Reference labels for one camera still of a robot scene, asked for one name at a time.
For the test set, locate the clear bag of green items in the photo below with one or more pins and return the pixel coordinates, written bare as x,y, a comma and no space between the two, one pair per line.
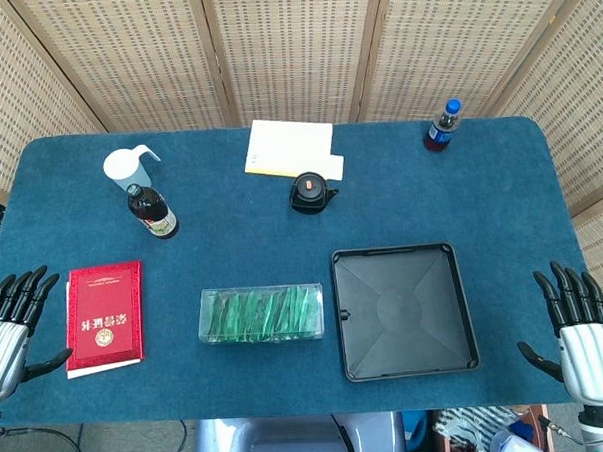
260,313

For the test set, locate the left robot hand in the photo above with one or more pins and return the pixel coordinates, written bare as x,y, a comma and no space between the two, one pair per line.
4,344

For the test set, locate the grey robot torso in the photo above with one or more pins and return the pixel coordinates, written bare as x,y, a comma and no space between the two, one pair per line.
291,441

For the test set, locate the white plastic jug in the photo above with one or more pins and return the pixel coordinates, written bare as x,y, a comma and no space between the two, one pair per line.
124,166

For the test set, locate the black teapot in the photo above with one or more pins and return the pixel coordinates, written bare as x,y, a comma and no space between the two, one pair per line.
307,193

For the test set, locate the black plastic tray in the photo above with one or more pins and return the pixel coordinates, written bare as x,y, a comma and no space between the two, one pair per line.
405,311

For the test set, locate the blue table cloth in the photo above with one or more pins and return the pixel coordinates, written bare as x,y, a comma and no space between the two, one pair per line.
242,238

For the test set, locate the dark glass bottle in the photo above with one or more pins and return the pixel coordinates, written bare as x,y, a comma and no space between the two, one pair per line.
153,210

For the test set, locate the white book yellow edge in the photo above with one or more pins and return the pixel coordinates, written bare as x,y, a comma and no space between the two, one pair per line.
288,144

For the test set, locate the white paper card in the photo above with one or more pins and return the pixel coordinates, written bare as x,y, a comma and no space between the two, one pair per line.
336,167

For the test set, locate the transparent plastic box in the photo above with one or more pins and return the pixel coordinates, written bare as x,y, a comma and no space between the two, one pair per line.
259,290

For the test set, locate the woven folding screen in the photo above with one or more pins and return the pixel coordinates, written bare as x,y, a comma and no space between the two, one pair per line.
294,51

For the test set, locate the cola bottle blue cap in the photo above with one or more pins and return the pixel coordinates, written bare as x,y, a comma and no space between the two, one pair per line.
440,132

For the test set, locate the red certificate book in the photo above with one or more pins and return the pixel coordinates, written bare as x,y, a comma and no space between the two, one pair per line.
105,309

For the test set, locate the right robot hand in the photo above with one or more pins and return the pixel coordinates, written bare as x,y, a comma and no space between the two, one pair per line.
590,358

